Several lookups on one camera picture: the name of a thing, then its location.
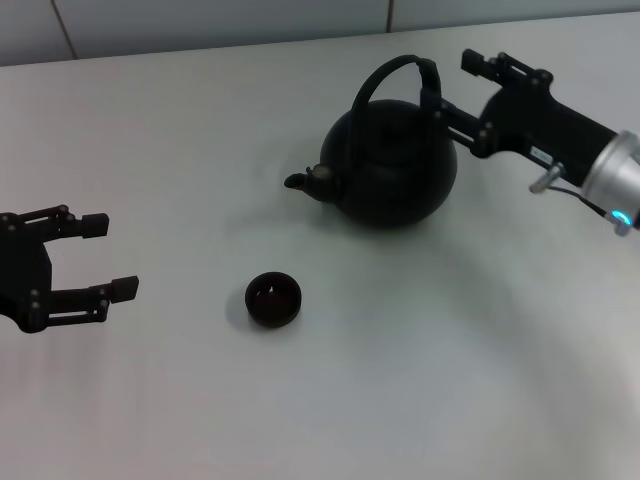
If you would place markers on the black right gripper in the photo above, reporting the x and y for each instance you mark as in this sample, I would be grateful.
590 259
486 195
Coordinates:
545 125

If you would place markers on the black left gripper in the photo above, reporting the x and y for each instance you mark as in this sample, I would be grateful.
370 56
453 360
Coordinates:
22 270

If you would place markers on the black round teapot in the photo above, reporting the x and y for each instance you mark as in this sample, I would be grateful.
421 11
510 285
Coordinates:
400 170

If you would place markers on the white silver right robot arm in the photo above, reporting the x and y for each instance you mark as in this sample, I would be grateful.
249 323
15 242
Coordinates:
617 175

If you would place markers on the small dark teacup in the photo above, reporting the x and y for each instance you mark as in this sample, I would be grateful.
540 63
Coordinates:
272 300

